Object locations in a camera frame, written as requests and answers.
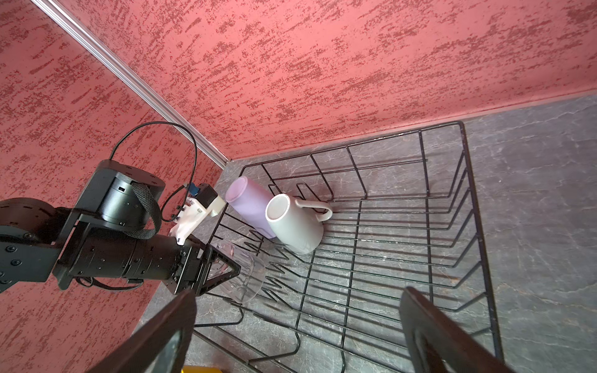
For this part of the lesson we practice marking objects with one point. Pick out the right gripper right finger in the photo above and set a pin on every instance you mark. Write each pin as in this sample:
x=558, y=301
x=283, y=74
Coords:
x=436, y=343

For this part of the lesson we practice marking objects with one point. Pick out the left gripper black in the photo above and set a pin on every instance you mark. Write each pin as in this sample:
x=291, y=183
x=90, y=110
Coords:
x=94, y=252

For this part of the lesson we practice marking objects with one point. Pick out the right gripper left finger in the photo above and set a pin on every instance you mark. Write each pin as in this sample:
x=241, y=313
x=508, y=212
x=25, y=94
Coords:
x=161, y=345

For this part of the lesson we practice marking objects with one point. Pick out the clear glass tumbler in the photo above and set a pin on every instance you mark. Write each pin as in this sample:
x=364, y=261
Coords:
x=252, y=272

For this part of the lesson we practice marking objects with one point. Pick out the lavender plastic cup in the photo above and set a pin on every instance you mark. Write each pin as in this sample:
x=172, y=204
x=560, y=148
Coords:
x=249, y=200

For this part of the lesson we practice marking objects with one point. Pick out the white ceramic mug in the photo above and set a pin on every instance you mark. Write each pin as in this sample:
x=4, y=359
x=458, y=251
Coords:
x=298, y=223

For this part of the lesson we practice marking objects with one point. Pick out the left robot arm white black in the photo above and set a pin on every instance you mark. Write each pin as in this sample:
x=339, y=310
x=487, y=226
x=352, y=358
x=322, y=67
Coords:
x=34, y=234

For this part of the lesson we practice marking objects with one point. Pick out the yellow mug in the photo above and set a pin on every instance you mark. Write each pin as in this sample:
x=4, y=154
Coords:
x=199, y=369

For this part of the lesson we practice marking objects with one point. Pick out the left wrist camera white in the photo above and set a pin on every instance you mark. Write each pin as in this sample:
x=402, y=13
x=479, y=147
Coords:
x=203, y=202

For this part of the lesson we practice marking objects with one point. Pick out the black wire dish rack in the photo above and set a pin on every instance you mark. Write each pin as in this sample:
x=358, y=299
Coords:
x=406, y=214

